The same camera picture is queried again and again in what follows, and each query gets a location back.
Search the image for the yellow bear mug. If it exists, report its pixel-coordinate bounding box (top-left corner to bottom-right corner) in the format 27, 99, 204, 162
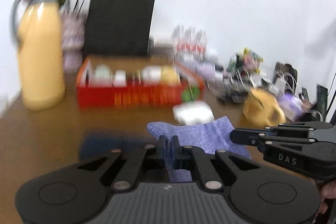
243, 89, 286, 127

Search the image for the tangle of white cables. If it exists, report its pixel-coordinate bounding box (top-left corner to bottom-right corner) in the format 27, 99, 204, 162
207, 66, 300, 104

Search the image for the left water bottle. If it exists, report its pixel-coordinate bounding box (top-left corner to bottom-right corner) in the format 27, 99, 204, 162
172, 25, 185, 57

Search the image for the black tablet stand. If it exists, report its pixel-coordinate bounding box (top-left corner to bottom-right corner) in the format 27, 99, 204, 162
301, 85, 335, 122

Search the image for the right water bottle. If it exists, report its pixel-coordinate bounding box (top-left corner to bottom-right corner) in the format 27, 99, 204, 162
195, 30, 207, 60

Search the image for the lavender ribbed pouch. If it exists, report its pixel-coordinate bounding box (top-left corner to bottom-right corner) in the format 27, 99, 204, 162
195, 63, 216, 80

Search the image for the middle water bottle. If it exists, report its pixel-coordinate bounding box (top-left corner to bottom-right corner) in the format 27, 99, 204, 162
184, 26, 195, 58

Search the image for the yellow white plush toy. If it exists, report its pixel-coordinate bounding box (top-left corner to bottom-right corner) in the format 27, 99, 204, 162
141, 65, 181, 86

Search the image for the purple tissue pack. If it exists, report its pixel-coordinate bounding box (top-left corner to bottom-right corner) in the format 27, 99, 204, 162
277, 93, 309, 122

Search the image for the pale green ceramic item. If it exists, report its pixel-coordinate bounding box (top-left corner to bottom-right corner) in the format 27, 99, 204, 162
93, 64, 113, 86

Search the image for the colourful snack packet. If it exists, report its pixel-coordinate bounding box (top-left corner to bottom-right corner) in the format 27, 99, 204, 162
243, 48, 264, 73

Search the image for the yellow thermos jug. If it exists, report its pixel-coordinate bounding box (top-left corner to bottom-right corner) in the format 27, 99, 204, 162
10, 0, 66, 110

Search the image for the person's hand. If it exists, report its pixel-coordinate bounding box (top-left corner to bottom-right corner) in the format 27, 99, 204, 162
316, 181, 336, 216

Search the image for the purple textured vase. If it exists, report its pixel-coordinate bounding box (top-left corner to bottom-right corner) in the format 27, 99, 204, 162
62, 13, 85, 74

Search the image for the purple knitted cloth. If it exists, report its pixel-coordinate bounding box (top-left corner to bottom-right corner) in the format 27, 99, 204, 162
147, 116, 251, 182

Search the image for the water bottle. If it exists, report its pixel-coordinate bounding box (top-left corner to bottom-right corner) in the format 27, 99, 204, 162
195, 30, 207, 60
172, 25, 185, 57
184, 26, 195, 58

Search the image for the black paper bag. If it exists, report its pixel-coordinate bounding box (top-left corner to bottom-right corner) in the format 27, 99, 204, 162
82, 0, 155, 58

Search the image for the red cardboard box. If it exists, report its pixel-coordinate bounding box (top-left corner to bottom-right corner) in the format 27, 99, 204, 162
76, 55, 205, 108

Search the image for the navy blue zip pouch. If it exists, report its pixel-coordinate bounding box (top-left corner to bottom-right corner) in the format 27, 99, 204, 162
78, 134, 157, 161

